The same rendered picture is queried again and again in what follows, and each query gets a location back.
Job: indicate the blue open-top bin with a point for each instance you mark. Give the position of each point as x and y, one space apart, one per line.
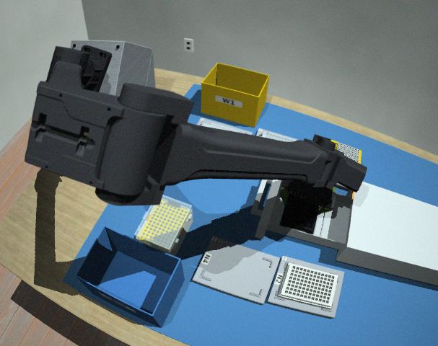
132 276

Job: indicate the blue bench mat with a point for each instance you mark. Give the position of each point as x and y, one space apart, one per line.
374 308

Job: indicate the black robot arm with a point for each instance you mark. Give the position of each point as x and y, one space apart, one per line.
126 132

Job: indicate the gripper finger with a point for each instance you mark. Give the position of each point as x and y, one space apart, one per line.
322 209
284 194

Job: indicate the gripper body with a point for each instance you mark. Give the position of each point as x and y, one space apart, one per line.
316 195

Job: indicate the yellow open-top bin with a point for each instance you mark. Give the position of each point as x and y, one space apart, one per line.
234 94

